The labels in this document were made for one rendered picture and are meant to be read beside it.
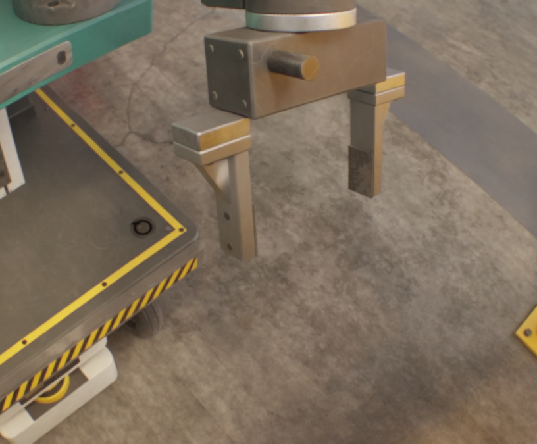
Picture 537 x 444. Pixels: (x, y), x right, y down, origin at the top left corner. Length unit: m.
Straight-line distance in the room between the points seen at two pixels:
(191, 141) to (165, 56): 1.50
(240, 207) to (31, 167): 0.73
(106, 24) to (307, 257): 0.82
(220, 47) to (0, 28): 0.39
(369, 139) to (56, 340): 0.56
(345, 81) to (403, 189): 1.15
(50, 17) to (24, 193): 0.44
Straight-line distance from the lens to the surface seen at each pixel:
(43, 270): 0.92
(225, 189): 0.37
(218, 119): 0.36
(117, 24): 0.70
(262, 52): 0.34
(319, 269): 1.31
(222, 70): 0.36
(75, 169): 1.04
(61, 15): 0.67
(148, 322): 1.07
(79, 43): 0.67
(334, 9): 0.36
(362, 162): 0.47
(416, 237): 1.44
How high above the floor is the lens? 1.07
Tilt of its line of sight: 51 degrees down
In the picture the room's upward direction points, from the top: 10 degrees clockwise
